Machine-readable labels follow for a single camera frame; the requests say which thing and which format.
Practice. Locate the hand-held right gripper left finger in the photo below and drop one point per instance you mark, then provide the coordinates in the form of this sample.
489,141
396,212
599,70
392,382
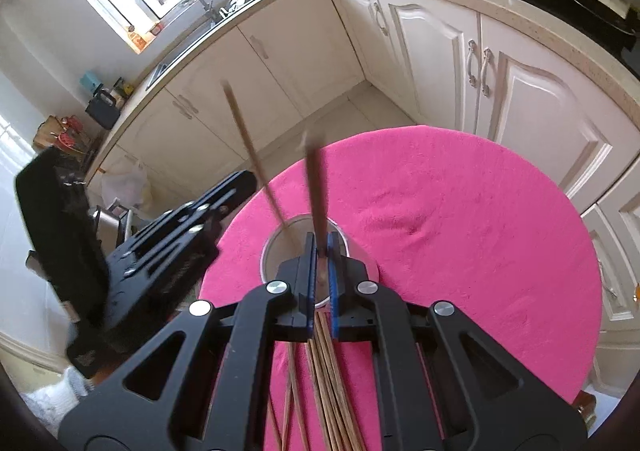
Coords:
311,276

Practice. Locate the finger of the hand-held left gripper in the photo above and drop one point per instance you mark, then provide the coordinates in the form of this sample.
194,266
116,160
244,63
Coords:
160,276
225,191

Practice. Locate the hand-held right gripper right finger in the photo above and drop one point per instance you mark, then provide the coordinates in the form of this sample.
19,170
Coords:
334,291

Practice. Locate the stainless steel cup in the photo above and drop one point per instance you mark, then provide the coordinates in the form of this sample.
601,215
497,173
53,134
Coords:
280,248

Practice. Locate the wooden chopstick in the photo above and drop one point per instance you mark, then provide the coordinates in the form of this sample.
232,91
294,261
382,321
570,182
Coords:
316,191
251,146

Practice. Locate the bunch of wooden chopsticks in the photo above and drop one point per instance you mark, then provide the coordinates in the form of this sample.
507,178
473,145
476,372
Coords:
330,381

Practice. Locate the white plastic bag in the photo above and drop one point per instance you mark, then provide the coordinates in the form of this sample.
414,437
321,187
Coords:
125,183

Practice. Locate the cluttered dish rack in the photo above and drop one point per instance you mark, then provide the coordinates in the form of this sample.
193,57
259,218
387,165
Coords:
62,133

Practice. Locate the black kettle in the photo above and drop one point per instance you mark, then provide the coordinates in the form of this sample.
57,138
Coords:
102,108

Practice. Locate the small condiment bottles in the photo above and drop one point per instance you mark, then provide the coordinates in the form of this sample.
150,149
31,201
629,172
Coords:
121,91

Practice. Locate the stainless steel sink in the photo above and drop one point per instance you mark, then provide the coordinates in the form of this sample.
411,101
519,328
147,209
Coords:
210,28

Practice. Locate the teal box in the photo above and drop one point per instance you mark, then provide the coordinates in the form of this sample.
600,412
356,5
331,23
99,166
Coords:
92,80

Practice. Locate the bottles on window sill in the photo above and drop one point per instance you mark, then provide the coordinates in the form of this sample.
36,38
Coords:
145,36

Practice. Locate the cream base cabinets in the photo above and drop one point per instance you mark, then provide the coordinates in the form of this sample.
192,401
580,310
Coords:
430,61

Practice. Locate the dark brown object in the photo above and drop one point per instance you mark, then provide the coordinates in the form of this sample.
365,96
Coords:
585,411

